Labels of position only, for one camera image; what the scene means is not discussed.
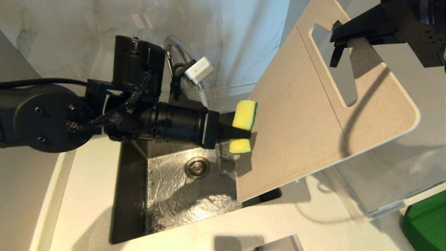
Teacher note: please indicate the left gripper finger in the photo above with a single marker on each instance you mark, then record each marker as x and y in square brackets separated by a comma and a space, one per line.
[233, 133]
[225, 117]

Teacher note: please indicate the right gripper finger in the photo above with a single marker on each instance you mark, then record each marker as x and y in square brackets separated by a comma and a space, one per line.
[336, 55]
[366, 26]

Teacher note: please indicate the stainless steel sink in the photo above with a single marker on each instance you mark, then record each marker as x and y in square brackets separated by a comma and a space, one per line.
[167, 195]

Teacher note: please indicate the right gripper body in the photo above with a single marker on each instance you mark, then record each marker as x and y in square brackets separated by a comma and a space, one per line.
[418, 31]

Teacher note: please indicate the beige cutting board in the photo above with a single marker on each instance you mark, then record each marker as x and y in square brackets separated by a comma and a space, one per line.
[299, 115]

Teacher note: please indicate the chrome faucet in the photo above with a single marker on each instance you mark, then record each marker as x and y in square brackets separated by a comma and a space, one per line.
[173, 43]

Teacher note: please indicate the round sink drain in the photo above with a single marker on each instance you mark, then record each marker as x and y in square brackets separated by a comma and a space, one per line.
[197, 168]

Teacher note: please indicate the clear acrylic panel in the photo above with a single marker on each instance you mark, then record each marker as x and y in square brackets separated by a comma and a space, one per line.
[390, 181]

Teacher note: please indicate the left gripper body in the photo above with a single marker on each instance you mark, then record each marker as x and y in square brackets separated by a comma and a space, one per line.
[181, 125]

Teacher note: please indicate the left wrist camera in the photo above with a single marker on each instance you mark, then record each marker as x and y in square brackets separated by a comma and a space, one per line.
[198, 69]

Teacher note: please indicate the green bin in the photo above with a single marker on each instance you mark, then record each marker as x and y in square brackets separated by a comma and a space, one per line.
[428, 226]

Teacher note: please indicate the yellow green sponge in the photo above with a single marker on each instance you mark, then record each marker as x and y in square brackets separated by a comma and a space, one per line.
[244, 113]

